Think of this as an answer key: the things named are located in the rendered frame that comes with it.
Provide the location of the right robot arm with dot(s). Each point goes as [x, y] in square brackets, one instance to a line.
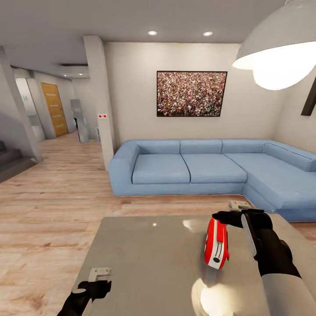
[286, 292]

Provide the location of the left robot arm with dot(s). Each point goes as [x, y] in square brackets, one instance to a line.
[79, 302]

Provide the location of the room light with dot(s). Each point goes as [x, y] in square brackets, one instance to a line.
[293, 23]

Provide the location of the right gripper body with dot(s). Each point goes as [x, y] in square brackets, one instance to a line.
[226, 217]

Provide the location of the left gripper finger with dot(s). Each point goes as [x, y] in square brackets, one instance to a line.
[108, 285]

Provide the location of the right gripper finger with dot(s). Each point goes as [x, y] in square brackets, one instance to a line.
[215, 216]

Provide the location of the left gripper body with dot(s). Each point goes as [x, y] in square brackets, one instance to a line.
[100, 288]

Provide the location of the radio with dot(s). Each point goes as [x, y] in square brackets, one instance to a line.
[216, 248]

